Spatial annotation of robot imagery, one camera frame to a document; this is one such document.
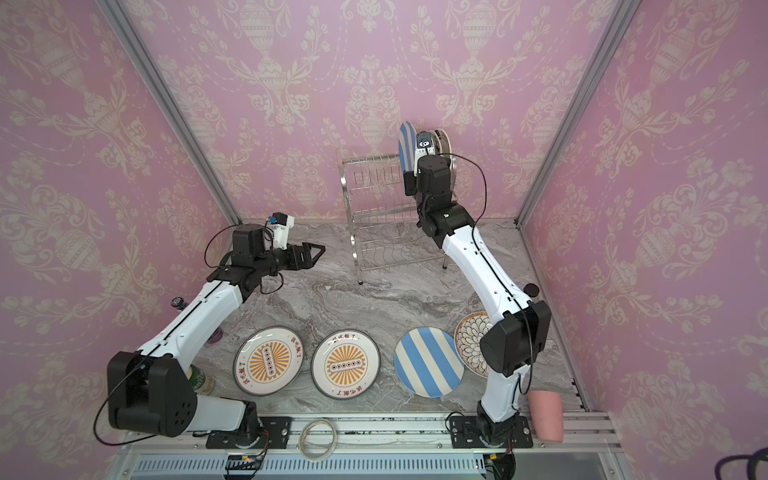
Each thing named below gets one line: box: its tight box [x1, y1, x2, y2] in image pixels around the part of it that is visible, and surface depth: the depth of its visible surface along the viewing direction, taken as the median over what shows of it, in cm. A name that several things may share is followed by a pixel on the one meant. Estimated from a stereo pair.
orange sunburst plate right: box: [310, 329, 381, 400], surface depth 87 cm
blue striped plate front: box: [394, 327, 466, 398], surface depth 87 cm
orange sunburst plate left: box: [233, 326, 305, 396], surface depth 87 cm
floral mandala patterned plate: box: [454, 311, 493, 377], surface depth 91 cm
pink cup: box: [528, 390, 564, 443], surface depth 74 cm
